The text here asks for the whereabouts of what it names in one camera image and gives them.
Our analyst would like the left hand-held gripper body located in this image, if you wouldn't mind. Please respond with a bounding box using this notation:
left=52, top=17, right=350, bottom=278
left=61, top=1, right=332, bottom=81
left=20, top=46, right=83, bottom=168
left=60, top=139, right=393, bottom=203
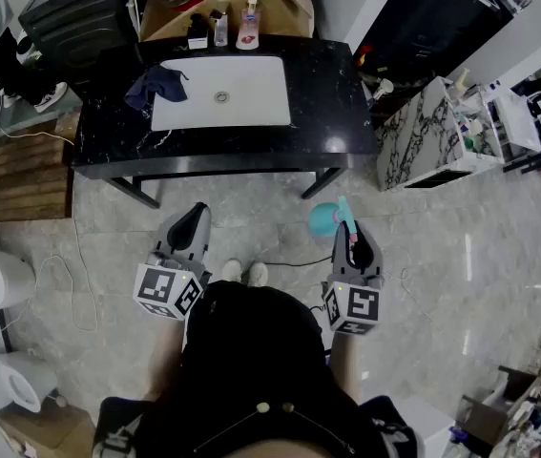
left=133, top=241, right=213, bottom=323

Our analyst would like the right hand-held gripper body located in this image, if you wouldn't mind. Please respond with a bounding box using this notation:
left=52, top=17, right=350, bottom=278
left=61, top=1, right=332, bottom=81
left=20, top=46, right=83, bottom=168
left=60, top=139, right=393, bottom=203
left=321, top=268, right=385, bottom=336

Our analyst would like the teal spray bottle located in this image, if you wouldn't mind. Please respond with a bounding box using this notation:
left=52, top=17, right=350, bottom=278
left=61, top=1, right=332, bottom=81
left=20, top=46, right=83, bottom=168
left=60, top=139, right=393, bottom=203
left=308, top=195, right=359, bottom=244

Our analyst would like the person's left forearm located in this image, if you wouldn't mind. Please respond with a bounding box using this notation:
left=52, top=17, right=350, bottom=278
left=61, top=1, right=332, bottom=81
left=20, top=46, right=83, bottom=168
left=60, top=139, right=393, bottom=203
left=147, top=316, right=189, bottom=401

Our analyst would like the person's right forearm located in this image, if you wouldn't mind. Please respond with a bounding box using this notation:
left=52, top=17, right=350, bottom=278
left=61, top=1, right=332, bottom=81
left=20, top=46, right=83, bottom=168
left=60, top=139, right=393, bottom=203
left=328, top=330, right=364, bottom=406

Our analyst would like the pink soap pump bottle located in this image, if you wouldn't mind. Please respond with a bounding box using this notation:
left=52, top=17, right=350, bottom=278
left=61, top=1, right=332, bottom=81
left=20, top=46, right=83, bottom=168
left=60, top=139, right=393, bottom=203
left=235, top=0, right=266, bottom=52

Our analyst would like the person's white left shoe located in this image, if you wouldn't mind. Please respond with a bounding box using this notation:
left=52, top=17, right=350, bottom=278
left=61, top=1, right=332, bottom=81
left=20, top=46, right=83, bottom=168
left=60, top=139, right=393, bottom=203
left=220, top=258, right=244, bottom=284

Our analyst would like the person's white shoe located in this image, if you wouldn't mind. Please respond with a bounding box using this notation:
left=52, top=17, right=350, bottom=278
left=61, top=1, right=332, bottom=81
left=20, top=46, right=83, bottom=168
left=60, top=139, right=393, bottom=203
left=220, top=258, right=244, bottom=284
left=245, top=260, right=270, bottom=289

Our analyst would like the person's white right shoe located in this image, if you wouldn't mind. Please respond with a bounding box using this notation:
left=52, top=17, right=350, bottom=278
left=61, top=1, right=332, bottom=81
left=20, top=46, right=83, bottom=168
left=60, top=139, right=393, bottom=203
left=245, top=260, right=270, bottom=289

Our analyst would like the person's black clothing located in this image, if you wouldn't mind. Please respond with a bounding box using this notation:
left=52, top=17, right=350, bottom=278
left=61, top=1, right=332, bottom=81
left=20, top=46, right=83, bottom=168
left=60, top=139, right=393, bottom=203
left=91, top=279, right=427, bottom=458

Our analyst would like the marble pattern cabinet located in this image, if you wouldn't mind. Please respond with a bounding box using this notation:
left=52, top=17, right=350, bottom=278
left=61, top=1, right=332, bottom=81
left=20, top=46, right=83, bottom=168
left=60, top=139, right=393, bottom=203
left=375, top=75, right=506, bottom=193

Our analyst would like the black marble table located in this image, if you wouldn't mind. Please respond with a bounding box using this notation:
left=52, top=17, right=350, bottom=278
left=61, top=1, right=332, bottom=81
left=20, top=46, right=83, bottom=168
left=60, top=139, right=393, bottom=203
left=71, top=34, right=379, bottom=210

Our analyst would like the dark blue cloth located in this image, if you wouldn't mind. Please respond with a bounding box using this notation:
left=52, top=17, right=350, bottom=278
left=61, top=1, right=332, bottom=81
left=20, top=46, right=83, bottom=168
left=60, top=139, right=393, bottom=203
left=123, top=64, right=191, bottom=113

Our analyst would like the wooden slat mat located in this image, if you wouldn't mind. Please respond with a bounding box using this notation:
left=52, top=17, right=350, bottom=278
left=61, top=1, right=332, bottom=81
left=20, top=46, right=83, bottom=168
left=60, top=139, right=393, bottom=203
left=0, top=111, right=81, bottom=223

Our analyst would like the white sink basin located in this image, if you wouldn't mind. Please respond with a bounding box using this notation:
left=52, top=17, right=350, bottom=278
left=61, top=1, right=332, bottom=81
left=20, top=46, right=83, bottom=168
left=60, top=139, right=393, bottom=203
left=150, top=54, right=293, bottom=133

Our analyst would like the white toilet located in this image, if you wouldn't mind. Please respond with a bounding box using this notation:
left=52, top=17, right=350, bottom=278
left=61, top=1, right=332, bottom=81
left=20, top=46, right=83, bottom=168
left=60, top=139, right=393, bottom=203
left=0, top=350, right=60, bottom=414

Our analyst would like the white shelf unit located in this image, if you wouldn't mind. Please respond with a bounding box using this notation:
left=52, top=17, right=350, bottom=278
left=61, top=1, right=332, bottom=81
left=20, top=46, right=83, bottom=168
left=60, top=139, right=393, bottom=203
left=486, top=87, right=541, bottom=174

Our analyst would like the cluttered workbench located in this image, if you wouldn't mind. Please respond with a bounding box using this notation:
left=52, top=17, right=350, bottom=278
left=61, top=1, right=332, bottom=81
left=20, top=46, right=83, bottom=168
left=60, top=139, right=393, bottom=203
left=448, top=320, right=541, bottom=458

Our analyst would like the chrome faucet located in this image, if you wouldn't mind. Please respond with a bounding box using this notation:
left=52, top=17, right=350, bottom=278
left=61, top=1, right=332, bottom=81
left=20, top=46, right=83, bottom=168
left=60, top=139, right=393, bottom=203
left=209, top=9, right=230, bottom=49

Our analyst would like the black appliance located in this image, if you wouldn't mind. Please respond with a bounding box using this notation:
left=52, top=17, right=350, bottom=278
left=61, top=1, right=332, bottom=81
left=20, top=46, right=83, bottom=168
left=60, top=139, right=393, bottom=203
left=17, top=0, right=140, bottom=86

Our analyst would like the white power strip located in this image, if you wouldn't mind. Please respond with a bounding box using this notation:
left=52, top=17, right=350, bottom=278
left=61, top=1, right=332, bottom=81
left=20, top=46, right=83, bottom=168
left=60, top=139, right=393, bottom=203
left=120, top=0, right=141, bottom=33

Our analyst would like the large cardboard box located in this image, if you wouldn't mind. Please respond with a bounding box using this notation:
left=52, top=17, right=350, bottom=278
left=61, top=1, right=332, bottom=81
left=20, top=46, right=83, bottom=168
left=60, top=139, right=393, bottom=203
left=139, top=0, right=316, bottom=43

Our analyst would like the white framed black cabinet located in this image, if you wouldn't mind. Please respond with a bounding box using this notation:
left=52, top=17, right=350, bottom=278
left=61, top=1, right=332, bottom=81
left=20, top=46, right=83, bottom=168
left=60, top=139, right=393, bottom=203
left=344, top=0, right=541, bottom=86

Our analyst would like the black cable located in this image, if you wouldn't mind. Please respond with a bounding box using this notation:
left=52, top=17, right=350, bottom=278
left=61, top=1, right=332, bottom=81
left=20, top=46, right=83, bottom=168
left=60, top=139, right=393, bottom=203
left=263, top=254, right=334, bottom=268

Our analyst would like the white cable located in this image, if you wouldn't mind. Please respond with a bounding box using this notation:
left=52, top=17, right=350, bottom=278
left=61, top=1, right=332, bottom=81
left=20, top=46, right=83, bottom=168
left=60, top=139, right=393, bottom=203
left=0, top=129, right=100, bottom=333

